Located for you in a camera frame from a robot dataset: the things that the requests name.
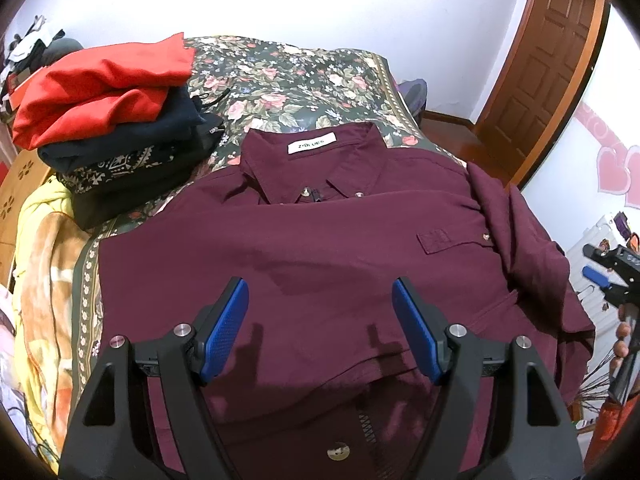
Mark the orange cloth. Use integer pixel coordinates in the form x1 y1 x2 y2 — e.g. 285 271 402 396
585 400 637 471

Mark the maroon button shirt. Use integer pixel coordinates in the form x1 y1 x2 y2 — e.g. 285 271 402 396
97 122 596 480

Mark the folded navy garment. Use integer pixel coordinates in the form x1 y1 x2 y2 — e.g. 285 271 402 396
39 90 226 173

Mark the pile of clutter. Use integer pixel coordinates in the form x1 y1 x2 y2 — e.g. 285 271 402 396
0 15 83 111

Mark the wooden cabinet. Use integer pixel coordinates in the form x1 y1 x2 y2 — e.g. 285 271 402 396
0 152 53 286

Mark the person's right hand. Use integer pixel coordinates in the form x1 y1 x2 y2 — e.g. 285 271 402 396
615 304 633 359

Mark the floral bedspread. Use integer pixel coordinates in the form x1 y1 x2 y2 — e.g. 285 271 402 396
72 36 471 411

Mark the folded black patterned garment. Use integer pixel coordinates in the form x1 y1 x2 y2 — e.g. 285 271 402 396
57 142 191 196

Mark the folded red garment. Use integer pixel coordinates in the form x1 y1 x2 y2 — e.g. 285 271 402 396
11 32 196 151

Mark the yellow printed blanket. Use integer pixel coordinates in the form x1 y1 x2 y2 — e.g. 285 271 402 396
10 180 101 471

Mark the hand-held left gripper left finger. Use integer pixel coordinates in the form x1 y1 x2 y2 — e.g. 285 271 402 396
59 276 250 480

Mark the pink heart wall decoration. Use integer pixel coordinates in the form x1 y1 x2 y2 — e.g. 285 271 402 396
572 100 640 196

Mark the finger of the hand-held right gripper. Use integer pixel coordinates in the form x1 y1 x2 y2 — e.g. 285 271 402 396
581 243 616 262
581 266 618 294

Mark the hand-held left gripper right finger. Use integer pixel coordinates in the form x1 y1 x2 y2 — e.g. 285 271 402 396
391 276 586 480

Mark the dried twig plant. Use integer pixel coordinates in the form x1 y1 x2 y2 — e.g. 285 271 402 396
575 350 617 411

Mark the brown wooden door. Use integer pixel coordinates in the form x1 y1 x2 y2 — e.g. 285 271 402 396
472 0 611 186

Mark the purple backpack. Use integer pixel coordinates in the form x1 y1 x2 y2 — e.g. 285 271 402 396
397 78 429 123

